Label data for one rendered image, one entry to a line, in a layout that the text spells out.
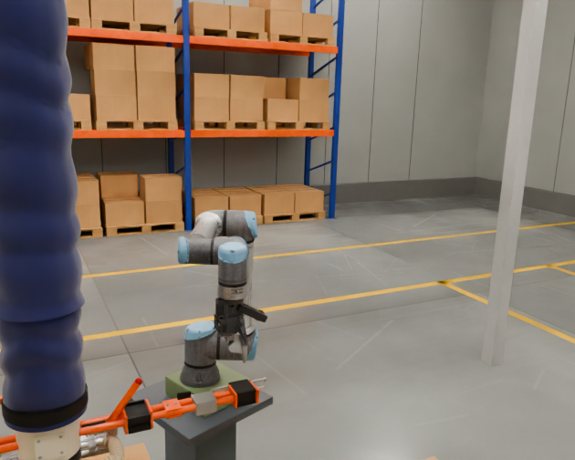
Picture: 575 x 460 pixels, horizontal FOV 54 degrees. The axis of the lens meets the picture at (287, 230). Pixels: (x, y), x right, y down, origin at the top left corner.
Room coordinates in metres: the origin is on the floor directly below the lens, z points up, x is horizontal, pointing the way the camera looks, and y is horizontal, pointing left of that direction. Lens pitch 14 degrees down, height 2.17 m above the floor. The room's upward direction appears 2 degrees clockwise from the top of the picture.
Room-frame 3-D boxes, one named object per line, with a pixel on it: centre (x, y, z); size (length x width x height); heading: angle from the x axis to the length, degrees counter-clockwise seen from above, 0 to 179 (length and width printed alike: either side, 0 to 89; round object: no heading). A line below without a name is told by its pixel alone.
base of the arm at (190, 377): (2.44, 0.40, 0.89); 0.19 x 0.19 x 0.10
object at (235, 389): (1.69, 0.13, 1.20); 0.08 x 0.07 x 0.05; 116
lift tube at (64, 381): (1.43, 0.67, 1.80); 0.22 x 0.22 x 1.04
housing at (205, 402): (1.63, 0.26, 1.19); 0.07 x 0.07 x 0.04; 26
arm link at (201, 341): (2.45, 0.39, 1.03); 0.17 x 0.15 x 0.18; 93
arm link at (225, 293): (1.68, 0.17, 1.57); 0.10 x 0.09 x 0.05; 25
